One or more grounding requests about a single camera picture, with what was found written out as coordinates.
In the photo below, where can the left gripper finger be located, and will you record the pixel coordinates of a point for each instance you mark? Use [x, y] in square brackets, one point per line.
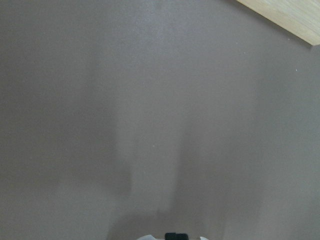
[175, 236]

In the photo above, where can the bamboo cutting board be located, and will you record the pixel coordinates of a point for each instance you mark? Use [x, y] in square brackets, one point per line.
[299, 17]

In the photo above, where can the clear plastic egg box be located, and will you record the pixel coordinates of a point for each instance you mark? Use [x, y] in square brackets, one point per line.
[150, 237]

